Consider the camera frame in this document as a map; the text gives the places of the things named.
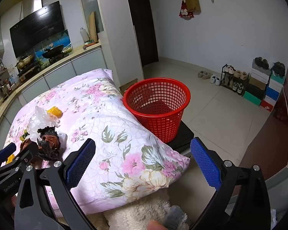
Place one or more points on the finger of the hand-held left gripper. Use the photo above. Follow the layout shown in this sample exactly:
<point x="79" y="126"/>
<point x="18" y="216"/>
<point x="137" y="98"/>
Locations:
<point x="6" y="151"/>
<point x="26" y="152"/>

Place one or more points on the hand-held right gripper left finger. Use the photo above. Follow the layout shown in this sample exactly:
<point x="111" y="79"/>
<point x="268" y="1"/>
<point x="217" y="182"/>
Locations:
<point x="81" y="163"/>

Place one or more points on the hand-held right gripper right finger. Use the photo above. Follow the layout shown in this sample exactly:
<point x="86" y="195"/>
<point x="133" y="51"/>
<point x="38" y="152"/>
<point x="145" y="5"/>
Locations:
<point x="204" y="163"/>

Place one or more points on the brown black paper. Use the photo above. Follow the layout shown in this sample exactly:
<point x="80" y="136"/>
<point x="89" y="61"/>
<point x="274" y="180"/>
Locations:
<point x="49" y="143"/>
<point x="26" y="145"/>

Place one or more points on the yellow green knitted scrubber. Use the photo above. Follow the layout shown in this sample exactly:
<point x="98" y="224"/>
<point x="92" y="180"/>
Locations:
<point x="24" y="136"/>

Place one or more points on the red plastic mesh basket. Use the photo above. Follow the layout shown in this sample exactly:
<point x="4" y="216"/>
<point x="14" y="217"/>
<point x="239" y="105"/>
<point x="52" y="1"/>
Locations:
<point x="158" y="124"/>

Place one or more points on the person's right hand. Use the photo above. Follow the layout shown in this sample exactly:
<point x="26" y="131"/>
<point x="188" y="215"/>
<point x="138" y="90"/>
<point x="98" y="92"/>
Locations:
<point x="157" y="225"/>

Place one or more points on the black stool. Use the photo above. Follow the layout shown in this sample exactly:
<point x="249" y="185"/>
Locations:
<point x="182" y="136"/>

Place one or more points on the clear plastic bag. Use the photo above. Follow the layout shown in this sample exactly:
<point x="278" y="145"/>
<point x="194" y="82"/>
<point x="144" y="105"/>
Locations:
<point x="39" y="117"/>

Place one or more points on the pink floral blanket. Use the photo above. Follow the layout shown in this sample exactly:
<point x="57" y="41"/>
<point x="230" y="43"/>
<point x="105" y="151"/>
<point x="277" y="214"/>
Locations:
<point x="115" y="129"/>

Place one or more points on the yellow foam sheet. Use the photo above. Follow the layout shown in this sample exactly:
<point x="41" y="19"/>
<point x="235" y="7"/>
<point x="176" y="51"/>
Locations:
<point x="54" y="112"/>

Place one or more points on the grey fluffy cloth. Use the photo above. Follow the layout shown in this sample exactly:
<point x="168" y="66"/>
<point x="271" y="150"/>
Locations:
<point x="175" y="216"/>

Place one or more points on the metal spice rack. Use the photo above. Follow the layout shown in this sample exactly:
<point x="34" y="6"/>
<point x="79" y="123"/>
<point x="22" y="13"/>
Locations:
<point x="0" y="81"/>

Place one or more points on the cream fluffy blanket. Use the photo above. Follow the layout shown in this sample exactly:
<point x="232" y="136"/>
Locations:
<point x="134" y="213"/>

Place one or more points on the white shoe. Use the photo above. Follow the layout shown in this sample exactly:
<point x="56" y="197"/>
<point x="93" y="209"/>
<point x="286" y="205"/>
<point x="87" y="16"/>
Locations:
<point x="213" y="79"/>
<point x="218" y="80"/>

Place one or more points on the grey base cabinets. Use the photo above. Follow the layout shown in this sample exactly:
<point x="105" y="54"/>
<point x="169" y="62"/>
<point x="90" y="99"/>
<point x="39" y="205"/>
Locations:
<point x="57" y="74"/>

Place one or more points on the beige shoe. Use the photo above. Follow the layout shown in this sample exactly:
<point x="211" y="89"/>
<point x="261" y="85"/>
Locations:
<point x="206" y="75"/>
<point x="201" y="74"/>

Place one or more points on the black metal shoe rack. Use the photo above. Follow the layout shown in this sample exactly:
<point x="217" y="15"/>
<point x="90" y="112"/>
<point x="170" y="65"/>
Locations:
<point x="222" y="76"/>

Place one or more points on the brown cardboard piece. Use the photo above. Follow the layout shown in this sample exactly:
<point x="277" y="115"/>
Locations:
<point x="127" y="86"/>

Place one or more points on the golden frying pan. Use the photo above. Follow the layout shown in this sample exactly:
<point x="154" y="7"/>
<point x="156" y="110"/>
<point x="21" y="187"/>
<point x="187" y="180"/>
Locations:
<point x="25" y="62"/>

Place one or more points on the group of assorted shoes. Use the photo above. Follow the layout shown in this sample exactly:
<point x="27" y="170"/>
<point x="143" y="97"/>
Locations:
<point x="237" y="73"/>

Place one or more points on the black gas stove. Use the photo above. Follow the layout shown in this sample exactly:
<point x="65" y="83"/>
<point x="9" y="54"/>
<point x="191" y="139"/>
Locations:
<point x="50" y="59"/>

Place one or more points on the stack of shoe boxes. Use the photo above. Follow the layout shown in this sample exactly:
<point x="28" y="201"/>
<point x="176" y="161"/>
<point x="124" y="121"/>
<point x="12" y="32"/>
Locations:
<point x="261" y="86"/>

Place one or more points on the black wok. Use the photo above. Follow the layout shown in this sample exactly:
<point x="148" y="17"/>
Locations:
<point x="53" y="50"/>

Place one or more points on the beige kitchen counter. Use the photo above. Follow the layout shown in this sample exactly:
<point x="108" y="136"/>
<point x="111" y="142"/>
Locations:
<point x="81" y="50"/>

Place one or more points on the dark sneaker pair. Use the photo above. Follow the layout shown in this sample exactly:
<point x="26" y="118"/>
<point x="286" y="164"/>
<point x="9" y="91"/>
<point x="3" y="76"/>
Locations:
<point x="261" y="62"/>
<point x="278" y="69"/>

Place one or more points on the black range hood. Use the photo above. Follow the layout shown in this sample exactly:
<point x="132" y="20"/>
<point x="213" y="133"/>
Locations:
<point x="36" y="28"/>

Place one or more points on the white plastic bottle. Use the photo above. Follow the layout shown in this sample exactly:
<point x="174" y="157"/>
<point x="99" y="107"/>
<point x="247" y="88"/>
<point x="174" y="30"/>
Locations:
<point x="84" y="35"/>

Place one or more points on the wooden cutting board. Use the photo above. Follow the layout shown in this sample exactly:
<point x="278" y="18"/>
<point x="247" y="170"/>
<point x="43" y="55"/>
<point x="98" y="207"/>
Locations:
<point x="92" y="26"/>

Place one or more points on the dark wooden door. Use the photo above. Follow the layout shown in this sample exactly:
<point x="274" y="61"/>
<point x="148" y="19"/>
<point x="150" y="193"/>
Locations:
<point x="144" y="24"/>

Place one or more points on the red hanging bag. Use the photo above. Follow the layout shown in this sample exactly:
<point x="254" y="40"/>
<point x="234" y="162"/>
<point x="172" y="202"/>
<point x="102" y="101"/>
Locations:
<point x="186" y="11"/>

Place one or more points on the brown paper bag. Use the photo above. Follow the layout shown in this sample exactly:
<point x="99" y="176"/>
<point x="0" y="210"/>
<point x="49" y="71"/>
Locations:
<point x="192" y="2"/>

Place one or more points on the frosted glass panel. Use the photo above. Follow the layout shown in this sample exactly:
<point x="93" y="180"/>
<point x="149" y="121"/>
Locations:
<point x="91" y="0"/>

